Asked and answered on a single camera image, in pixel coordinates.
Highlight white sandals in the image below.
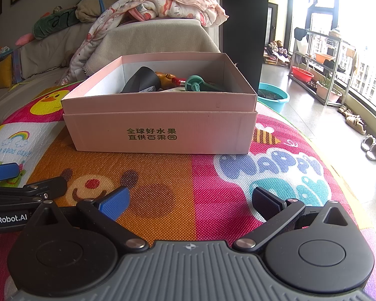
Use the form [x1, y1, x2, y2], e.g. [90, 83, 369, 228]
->
[361, 134, 376, 161]

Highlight pile of shoes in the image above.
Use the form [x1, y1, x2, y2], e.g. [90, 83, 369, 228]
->
[264, 40, 291, 65]

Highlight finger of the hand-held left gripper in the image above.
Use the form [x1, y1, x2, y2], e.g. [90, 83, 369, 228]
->
[0, 176, 68, 208]
[0, 162, 21, 183]

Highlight beige pillow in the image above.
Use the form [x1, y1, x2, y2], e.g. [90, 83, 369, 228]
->
[76, 0, 120, 23]

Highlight pink printed blanket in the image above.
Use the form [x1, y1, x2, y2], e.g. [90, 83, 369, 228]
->
[60, 0, 230, 86]

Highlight teal plastic basin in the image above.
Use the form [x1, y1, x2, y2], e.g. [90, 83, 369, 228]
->
[257, 82, 291, 114]

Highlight black plastic nozzle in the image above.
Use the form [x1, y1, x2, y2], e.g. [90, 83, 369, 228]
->
[120, 66, 162, 94]

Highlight colourful cartoon play mat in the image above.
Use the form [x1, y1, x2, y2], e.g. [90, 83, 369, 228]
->
[0, 80, 376, 301]

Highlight red plastic basin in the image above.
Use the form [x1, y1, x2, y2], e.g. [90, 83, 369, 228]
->
[291, 66, 315, 82]

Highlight beige covered sofa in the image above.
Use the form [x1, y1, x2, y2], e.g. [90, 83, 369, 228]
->
[0, 0, 222, 123]

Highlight orange plastic basin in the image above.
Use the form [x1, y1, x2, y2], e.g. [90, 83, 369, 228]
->
[315, 52, 334, 64]

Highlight brown toy squirrel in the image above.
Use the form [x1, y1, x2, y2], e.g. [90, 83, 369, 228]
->
[155, 71, 176, 89]

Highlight teal plastic hook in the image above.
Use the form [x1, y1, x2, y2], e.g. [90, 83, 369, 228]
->
[185, 75, 208, 93]

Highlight green plush toy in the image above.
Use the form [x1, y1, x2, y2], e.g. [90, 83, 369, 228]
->
[15, 9, 82, 47]

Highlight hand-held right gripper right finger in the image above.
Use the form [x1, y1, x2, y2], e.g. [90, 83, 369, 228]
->
[234, 186, 357, 253]

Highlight potted plant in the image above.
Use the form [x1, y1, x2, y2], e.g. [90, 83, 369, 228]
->
[316, 73, 343, 103]

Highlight pink cardboard box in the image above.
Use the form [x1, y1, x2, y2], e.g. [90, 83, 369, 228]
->
[61, 52, 258, 155]

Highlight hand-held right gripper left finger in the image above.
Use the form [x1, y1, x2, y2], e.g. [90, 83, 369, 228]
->
[28, 186, 150, 253]

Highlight metal storage rack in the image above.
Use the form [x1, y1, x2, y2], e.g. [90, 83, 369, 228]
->
[289, 28, 357, 106]

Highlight beige shoes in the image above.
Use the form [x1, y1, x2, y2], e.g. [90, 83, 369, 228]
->
[338, 104, 368, 135]

